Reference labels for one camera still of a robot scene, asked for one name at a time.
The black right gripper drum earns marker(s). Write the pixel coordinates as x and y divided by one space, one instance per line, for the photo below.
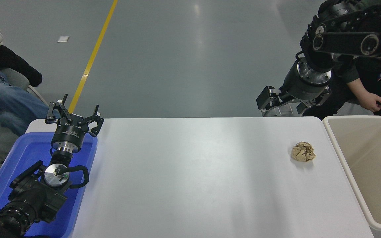
303 89

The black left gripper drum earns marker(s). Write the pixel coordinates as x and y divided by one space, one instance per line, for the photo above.
69 132

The tan paper ball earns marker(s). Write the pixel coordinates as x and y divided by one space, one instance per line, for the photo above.
303 152

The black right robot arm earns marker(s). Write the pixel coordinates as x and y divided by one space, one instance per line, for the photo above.
342 39

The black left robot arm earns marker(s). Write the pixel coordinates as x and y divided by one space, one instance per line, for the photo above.
35 198

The person's forearm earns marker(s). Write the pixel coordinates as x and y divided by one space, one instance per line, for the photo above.
357 87

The person's right hand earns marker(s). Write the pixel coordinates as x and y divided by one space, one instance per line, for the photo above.
372 101

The silver foil tray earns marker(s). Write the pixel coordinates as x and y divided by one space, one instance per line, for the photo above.
286 111
270 113

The grey chair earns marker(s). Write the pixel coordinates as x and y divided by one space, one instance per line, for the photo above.
16 79

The blue plastic tray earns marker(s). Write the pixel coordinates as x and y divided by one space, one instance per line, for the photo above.
18 155

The black jacket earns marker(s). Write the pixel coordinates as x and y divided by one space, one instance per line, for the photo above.
15 64

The white paper scrap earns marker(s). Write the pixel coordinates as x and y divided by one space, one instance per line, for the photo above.
63 39

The large pale plastic bin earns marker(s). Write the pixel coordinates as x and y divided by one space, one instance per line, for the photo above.
375 165

